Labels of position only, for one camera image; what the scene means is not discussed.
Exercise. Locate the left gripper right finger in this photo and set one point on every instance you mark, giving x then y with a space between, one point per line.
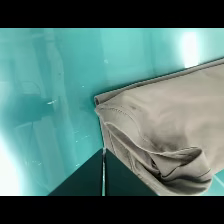
125 180

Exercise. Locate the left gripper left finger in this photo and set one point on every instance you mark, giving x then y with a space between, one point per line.
85 178

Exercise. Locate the beige shirt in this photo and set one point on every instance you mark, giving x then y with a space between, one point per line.
166 123

